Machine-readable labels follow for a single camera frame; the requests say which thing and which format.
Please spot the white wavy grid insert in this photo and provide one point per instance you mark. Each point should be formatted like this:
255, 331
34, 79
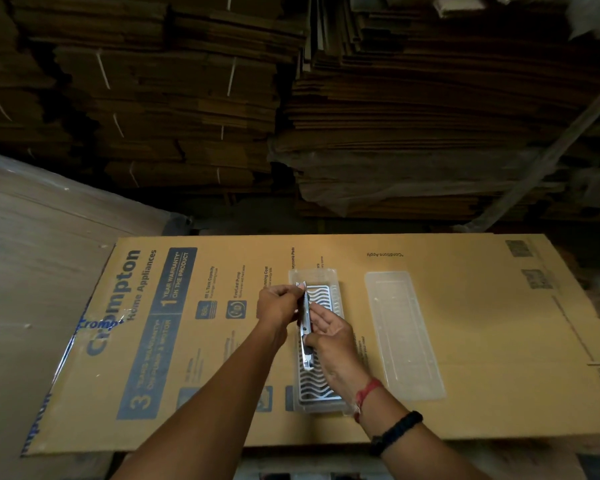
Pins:
325, 387

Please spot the large flattened printed cardboard box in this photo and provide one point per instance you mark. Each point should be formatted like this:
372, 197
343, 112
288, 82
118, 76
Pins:
490, 319

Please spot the person's right hand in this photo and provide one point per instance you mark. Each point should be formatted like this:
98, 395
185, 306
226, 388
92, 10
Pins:
336, 342

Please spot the clear plastic tray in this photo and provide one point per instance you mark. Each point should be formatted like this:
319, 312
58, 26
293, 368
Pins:
325, 402

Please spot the plastic-wrapped wooden board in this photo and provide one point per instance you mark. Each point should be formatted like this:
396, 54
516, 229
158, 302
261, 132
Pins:
35, 274

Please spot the person's right thumb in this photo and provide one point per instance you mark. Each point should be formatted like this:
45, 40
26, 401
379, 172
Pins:
314, 330

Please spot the person's right forearm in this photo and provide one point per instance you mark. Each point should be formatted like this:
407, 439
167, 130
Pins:
420, 449

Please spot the clear plastic lid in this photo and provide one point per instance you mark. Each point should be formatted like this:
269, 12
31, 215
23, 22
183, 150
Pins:
405, 334

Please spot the plastic-covered stack of flattened cartons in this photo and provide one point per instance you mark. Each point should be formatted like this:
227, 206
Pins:
430, 119

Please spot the person's left forearm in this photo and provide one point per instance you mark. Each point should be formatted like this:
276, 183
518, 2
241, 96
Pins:
215, 409

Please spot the silver metal strip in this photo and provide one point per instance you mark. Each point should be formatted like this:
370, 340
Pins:
306, 339

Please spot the person's left hand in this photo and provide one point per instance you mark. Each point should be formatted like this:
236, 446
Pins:
275, 307

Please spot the white plastic bag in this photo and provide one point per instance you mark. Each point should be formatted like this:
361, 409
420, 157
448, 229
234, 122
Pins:
592, 14

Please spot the person's left fingers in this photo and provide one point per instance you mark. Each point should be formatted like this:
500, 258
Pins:
294, 299

